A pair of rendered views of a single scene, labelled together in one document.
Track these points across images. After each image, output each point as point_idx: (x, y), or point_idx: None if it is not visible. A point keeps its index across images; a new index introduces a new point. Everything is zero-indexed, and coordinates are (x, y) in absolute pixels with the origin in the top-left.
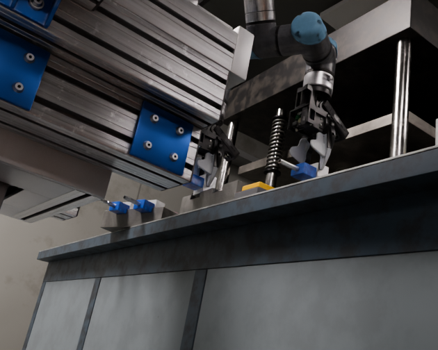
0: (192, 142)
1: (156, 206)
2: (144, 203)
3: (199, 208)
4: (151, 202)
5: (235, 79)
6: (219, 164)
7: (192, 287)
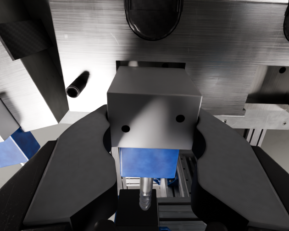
0: None
1: (15, 128)
2: (34, 153)
3: (252, 128)
4: (18, 145)
5: None
6: (272, 160)
7: None
